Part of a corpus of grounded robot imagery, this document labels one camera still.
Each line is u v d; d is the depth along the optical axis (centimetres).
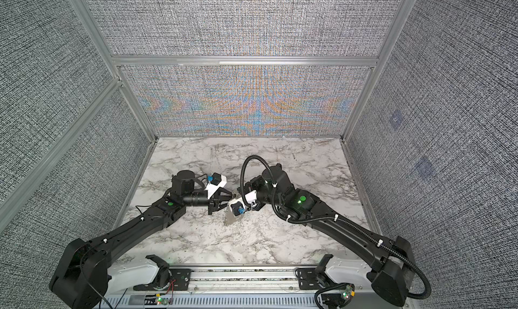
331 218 46
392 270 38
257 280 75
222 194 72
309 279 73
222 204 70
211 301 70
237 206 57
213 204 66
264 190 61
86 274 40
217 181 65
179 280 73
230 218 80
